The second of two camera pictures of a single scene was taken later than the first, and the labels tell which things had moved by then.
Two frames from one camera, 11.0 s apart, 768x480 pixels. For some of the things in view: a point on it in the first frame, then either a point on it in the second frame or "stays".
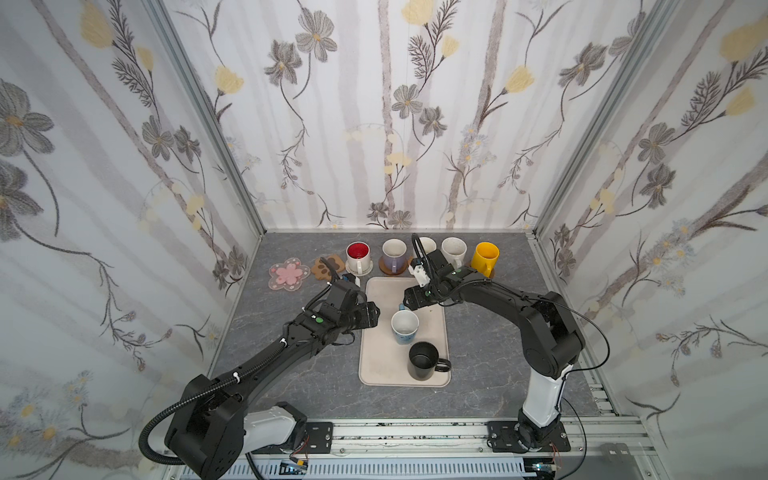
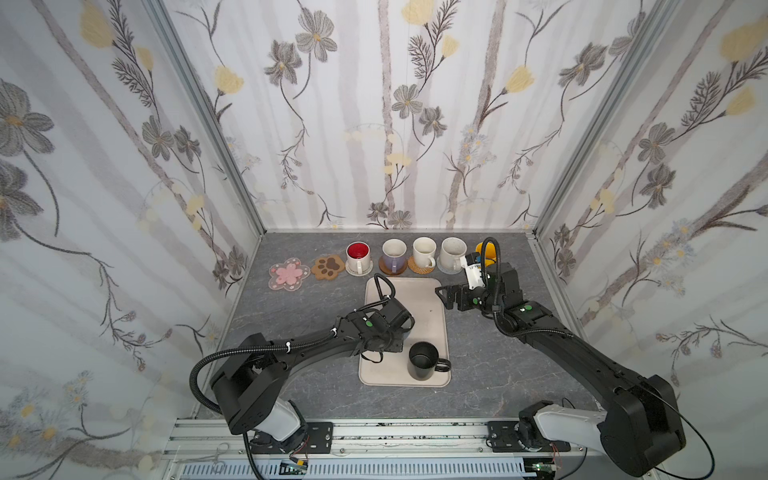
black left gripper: (341, 285) to (396, 318)
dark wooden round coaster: (392, 273) stays
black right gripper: (432, 267) to (463, 297)
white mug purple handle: (394, 251) stays
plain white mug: (428, 243) stays
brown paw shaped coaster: (322, 271) stays
